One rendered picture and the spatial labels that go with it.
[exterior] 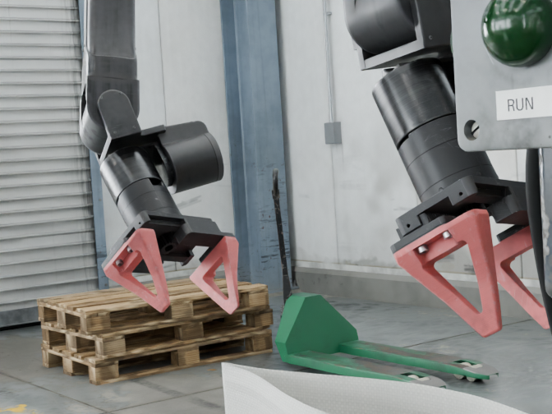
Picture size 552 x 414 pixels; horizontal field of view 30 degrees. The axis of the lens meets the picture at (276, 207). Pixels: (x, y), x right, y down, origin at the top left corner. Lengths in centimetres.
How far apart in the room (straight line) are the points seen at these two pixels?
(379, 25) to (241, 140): 858
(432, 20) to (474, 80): 33
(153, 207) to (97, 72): 17
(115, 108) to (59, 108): 735
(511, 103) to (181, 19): 880
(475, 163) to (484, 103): 32
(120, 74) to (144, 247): 23
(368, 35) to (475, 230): 19
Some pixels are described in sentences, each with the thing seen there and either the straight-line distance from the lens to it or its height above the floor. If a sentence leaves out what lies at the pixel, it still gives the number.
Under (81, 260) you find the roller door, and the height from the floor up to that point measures 47.
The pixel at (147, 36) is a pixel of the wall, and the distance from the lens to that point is 898.
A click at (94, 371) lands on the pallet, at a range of 598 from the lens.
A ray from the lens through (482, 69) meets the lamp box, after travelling 41.
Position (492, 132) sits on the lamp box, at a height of 125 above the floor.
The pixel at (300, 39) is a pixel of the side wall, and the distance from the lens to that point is 905.
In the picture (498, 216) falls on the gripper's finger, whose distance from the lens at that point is 73.
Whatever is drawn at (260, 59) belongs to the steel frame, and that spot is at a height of 206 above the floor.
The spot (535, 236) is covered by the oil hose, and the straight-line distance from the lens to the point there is 48.
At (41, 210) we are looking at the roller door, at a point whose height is 90.
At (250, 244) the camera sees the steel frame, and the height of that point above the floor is 43.
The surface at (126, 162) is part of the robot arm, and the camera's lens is 111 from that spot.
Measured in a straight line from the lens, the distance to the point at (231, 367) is 98.
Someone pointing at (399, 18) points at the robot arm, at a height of 133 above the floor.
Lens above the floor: 124
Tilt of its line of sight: 3 degrees down
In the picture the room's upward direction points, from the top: 4 degrees counter-clockwise
